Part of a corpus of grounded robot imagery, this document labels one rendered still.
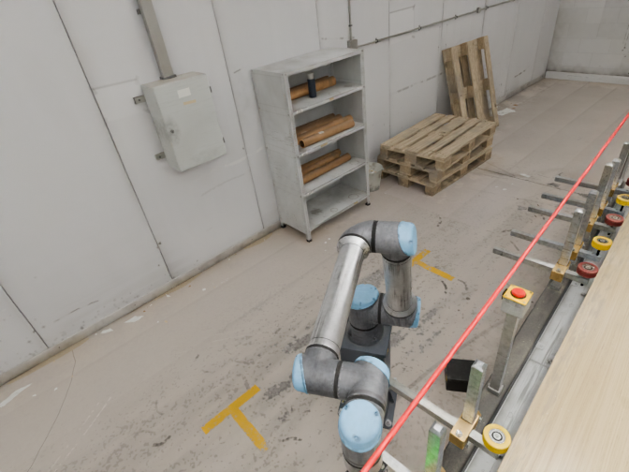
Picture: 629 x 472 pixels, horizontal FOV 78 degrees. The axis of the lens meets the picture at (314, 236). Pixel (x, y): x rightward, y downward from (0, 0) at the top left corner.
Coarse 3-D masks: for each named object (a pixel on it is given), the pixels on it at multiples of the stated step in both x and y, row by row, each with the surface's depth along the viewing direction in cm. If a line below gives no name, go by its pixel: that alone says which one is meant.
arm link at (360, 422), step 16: (352, 400) 86; (368, 400) 85; (352, 416) 82; (368, 416) 81; (384, 416) 86; (352, 432) 79; (368, 432) 79; (352, 448) 80; (368, 448) 79; (352, 464) 84
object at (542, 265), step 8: (496, 248) 203; (504, 248) 203; (504, 256) 202; (512, 256) 198; (520, 256) 196; (528, 264) 194; (536, 264) 191; (544, 264) 189; (552, 264) 188; (568, 272) 183; (576, 280) 181; (584, 280) 178
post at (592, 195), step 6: (594, 192) 185; (588, 198) 187; (594, 198) 185; (588, 204) 189; (588, 210) 190; (588, 216) 191; (582, 222) 194; (588, 222) 194; (582, 228) 196; (582, 234) 197; (576, 240) 201; (582, 240) 202; (576, 258) 208
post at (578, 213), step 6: (576, 210) 170; (582, 210) 169; (576, 216) 171; (582, 216) 170; (576, 222) 172; (570, 228) 175; (576, 228) 174; (570, 234) 177; (576, 234) 175; (570, 240) 178; (564, 246) 181; (570, 246) 179; (564, 252) 182; (570, 252) 181; (564, 258) 184; (564, 264) 185; (552, 282) 194; (558, 282) 192
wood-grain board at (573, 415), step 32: (608, 256) 181; (608, 288) 165; (576, 320) 153; (608, 320) 151; (576, 352) 142; (608, 352) 140; (544, 384) 133; (576, 384) 132; (608, 384) 130; (544, 416) 124; (576, 416) 123; (608, 416) 122; (512, 448) 117; (544, 448) 116; (576, 448) 115; (608, 448) 114
